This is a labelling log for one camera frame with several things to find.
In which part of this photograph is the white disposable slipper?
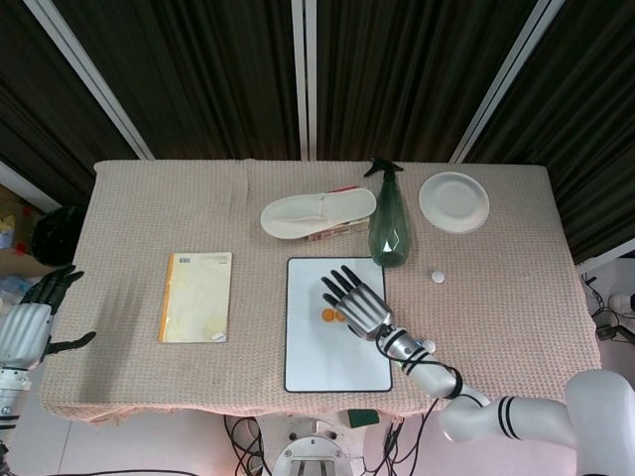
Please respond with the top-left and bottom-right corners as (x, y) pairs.
(260, 186), (378, 241)

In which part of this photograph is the white frame post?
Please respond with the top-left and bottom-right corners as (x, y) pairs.
(23, 0), (154, 161)
(291, 0), (319, 162)
(448, 0), (567, 164)

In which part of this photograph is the dark green block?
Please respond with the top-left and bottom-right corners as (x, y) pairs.
(346, 409), (381, 430)

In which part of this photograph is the white frame rail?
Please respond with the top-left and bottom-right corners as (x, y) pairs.
(577, 241), (635, 272)
(0, 161), (62, 213)

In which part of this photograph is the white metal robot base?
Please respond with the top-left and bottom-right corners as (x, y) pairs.
(271, 414), (366, 476)

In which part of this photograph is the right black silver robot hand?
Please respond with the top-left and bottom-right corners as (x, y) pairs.
(320, 265), (392, 343)

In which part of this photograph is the green plastic spray bottle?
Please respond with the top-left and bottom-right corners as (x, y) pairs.
(363, 157), (411, 270)

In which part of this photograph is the black round bin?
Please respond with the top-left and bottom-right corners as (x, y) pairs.
(30, 205), (88, 269)

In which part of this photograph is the beige waffle tablecloth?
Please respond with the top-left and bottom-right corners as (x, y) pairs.
(38, 158), (600, 427)

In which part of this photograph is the yellow notebook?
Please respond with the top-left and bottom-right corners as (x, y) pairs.
(157, 251), (234, 345)

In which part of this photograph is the black floor cable bundle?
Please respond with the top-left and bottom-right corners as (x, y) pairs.
(380, 415), (424, 476)
(222, 414), (274, 476)

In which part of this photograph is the dark pleated curtain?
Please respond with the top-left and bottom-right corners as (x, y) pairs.
(52, 0), (304, 161)
(0, 0), (143, 212)
(463, 0), (635, 264)
(315, 0), (540, 163)

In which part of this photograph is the black-framed white magnetic board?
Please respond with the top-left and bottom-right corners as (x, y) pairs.
(284, 256), (394, 394)

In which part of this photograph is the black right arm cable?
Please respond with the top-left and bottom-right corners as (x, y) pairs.
(375, 324), (465, 427)

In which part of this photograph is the brown cardboard box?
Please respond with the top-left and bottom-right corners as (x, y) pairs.
(0, 182), (59, 279)

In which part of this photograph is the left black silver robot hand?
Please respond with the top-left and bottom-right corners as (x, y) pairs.
(0, 265), (98, 371)

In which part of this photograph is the white paper plate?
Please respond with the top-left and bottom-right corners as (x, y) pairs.
(418, 171), (491, 234)

